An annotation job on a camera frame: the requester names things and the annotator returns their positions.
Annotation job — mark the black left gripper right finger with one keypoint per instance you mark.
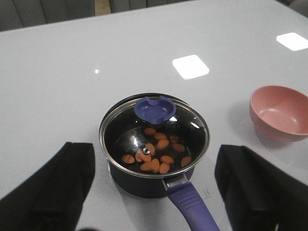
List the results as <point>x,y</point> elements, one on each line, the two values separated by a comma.
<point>257,195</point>

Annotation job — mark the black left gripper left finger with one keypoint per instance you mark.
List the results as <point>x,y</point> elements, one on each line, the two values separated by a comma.
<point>52,198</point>

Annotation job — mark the pink plastic bowl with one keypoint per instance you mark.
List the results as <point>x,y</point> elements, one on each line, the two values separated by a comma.
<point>280,113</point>

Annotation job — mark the orange ham slice pile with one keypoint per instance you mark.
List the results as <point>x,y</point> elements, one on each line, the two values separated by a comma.
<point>148,151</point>

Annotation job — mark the glass lid blue knob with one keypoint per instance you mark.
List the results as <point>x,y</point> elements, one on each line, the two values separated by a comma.
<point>162,112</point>

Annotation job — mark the left beige upholstered chair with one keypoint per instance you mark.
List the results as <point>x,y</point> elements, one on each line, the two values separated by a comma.
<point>15,14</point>

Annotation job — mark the dark blue saucepan purple handle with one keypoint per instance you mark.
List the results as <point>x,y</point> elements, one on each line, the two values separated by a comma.
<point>177,188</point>

